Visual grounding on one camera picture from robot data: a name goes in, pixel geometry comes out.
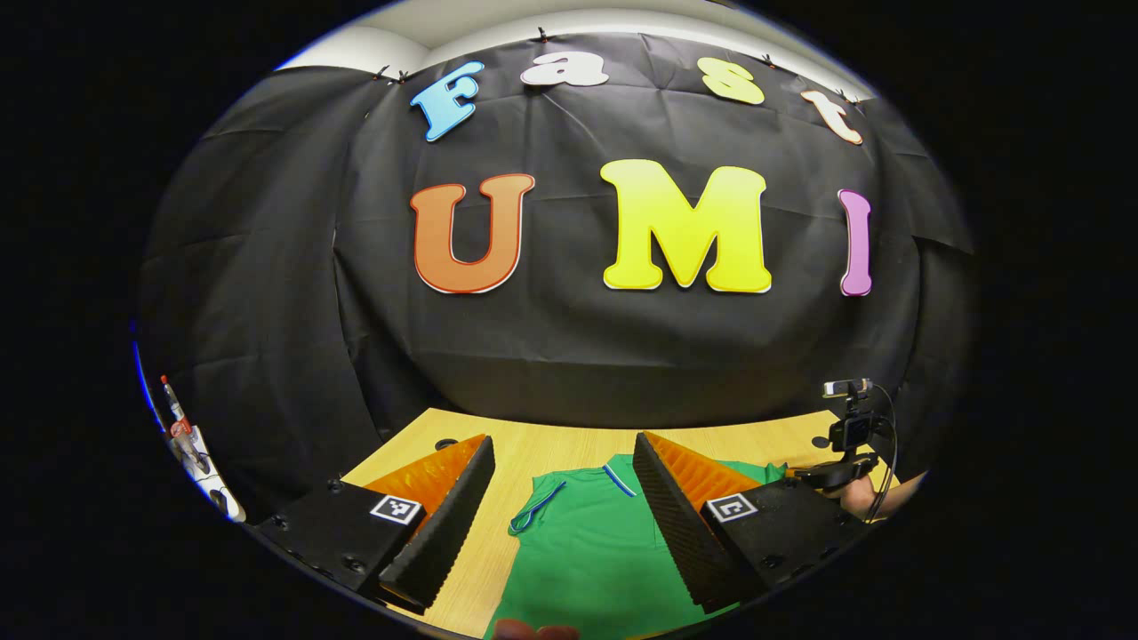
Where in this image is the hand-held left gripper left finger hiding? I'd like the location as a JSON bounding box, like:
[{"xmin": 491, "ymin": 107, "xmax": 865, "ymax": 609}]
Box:
[{"xmin": 247, "ymin": 434, "xmax": 497, "ymax": 614}]

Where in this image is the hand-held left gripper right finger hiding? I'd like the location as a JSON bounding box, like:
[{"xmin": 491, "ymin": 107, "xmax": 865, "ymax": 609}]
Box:
[{"xmin": 633, "ymin": 432, "xmax": 877, "ymax": 614}]

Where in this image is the green T-shirt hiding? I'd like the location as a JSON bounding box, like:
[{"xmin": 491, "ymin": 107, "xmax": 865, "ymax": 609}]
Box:
[{"xmin": 485, "ymin": 453, "xmax": 790, "ymax": 640}]

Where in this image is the black backdrop cloth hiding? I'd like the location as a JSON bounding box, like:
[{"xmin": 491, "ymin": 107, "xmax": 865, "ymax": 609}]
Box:
[{"xmin": 135, "ymin": 34, "xmax": 977, "ymax": 525}]

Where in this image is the red and white object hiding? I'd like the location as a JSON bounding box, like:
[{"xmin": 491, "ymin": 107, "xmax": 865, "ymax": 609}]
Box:
[{"xmin": 158, "ymin": 374, "xmax": 247, "ymax": 523}]

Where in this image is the black cable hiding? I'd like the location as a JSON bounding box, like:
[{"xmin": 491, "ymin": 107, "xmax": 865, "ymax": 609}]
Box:
[{"xmin": 864, "ymin": 382, "xmax": 899, "ymax": 524}]

